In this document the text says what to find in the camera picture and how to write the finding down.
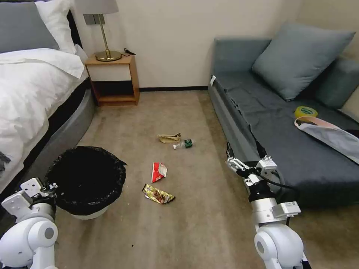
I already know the red white snack wrapper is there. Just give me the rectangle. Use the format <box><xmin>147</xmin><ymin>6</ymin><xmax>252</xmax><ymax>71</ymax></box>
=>
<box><xmin>151</xmin><ymin>161</ymin><xmax>168</xmax><ymax>184</ymax></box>

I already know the crumpled brown paper bag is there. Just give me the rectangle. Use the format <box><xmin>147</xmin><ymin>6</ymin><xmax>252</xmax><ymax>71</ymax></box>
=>
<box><xmin>157</xmin><ymin>133</ymin><xmax>182</xmax><ymax>145</ymax></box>

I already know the wooden nightstand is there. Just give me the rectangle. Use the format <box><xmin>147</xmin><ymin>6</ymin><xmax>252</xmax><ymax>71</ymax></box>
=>
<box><xmin>84</xmin><ymin>53</ymin><xmax>141</xmax><ymax>107</ymax></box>

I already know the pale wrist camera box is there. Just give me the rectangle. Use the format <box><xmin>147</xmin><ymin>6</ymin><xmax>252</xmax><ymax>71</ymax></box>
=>
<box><xmin>257</xmin><ymin>158</ymin><xmax>277</xmax><ymax>176</ymax></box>
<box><xmin>21</xmin><ymin>177</ymin><xmax>43</xmax><ymax>197</ymax></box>

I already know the black bin liner bag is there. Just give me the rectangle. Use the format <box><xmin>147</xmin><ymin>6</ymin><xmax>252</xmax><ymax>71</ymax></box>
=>
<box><xmin>45</xmin><ymin>145</ymin><xmax>128</xmax><ymax>217</ymax></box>

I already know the large grey blue cushion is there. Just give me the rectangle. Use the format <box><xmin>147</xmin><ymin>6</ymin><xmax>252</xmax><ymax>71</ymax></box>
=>
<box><xmin>251</xmin><ymin>23</ymin><xmax>356</xmax><ymax>102</ymax></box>

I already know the pink grey fabric bag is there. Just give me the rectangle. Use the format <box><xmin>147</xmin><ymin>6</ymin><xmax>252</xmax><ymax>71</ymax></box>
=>
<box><xmin>294</xmin><ymin>116</ymin><xmax>359</xmax><ymax>166</ymax></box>

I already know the grey blue sofa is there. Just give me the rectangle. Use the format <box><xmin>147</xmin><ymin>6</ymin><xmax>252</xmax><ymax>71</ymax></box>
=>
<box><xmin>208</xmin><ymin>37</ymin><xmax>359</xmax><ymax>208</ymax></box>

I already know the brass table lamp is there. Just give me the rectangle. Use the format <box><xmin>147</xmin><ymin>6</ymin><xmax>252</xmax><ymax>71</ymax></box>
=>
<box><xmin>74</xmin><ymin>0</ymin><xmax>123</xmax><ymax>62</ymax></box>

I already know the grey bed frame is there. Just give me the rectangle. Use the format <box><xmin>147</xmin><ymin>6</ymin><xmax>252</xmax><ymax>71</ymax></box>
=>
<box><xmin>0</xmin><ymin>11</ymin><xmax>96</xmax><ymax>197</ymax></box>

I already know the grey pillow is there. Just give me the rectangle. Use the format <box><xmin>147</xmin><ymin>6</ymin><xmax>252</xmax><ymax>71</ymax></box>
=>
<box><xmin>0</xmin><ymin>1</ymin><xmax>60</xmax><ymax>54</ymax></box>

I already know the small grey blue cushion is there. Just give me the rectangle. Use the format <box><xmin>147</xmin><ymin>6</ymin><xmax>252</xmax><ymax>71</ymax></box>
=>
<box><xmin>313</xmin><ymin>57</ymin><xmax>359</xmax><ymax>110</ymax></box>

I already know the yellow green tape roll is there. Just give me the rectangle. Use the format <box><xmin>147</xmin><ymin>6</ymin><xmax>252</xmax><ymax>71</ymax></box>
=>
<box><xmin>294</xmin><ymin>105</ymin><xmax>319</xmax><ymax>119</ymax></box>

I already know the white round trash bin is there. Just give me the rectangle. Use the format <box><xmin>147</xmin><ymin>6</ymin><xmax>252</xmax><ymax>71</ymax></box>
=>
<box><xmin>57</xmin><ymin>202</ymin><xmax>112</xmax><ymax>221</ymax></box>

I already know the clear bottle green label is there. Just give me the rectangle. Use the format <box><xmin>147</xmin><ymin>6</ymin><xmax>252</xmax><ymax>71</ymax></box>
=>
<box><xmin>172</xmin><ymin>139</ymin><xmax>196</xmax><ymax>151</ymax></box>

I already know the gold crumpled snack wrapper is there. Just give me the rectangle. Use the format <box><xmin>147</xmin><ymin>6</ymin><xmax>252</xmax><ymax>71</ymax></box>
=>
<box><xmin>142</xmin><ymin>183</ymin><xmax>177</xmax><ymax>203</ymax></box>

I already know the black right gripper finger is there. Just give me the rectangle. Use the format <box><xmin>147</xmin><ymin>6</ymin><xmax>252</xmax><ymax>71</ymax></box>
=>
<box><xmin>231</xmin><ymin>164</ymin><xmax>254</xmax><ymax>180</ymax></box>
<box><xmin>226</xmin><ymin>157</ymin><xmax>259</xmax><ymax>170</ymax></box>

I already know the beige cushion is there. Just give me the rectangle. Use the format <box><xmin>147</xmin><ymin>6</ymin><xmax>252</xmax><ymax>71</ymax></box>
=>
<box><xmin>337</xmin><ymin>93</ymin><xmax>359</xmax><ymax>124</ymax></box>

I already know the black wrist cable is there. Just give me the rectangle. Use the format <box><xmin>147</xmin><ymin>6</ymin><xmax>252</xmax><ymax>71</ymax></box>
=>
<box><xmin>259</xmin><ymin>168</ymin><xmax>294</xmax><ymax>225</ymax></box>

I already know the white duvet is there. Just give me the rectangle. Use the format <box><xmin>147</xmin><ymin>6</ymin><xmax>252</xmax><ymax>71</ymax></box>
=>
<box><xmin>0</xmin><ymin>48</ymin><xmax>89</xmax><ymax>194</ymax></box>

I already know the white pillow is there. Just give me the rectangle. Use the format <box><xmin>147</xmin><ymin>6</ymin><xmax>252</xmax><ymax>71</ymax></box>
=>
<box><xmin>34</xmin><ymin>0</ymin><xmax>78</xmax><ymax>55</ymax></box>

